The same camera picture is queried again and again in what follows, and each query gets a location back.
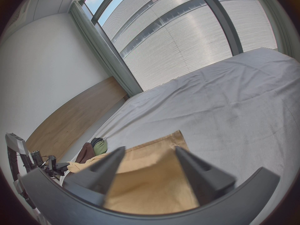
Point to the grey-green curtain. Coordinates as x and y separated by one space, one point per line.
105 55
279 20

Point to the black garment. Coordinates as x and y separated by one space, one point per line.
96 140

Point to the green garment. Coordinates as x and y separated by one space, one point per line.
100 148

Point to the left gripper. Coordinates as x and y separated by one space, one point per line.
52 166

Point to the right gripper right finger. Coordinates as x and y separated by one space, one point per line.
206 181

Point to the tan shorts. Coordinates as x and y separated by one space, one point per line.
152 172

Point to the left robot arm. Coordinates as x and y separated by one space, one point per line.
15 144

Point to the brown garment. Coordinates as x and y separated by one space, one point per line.
85 152

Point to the bed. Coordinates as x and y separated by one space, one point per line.
211 102

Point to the window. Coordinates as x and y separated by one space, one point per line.
175 31

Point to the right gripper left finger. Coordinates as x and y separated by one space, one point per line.
98 179

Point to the white ceiling air conditioner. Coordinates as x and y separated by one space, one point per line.
20 17

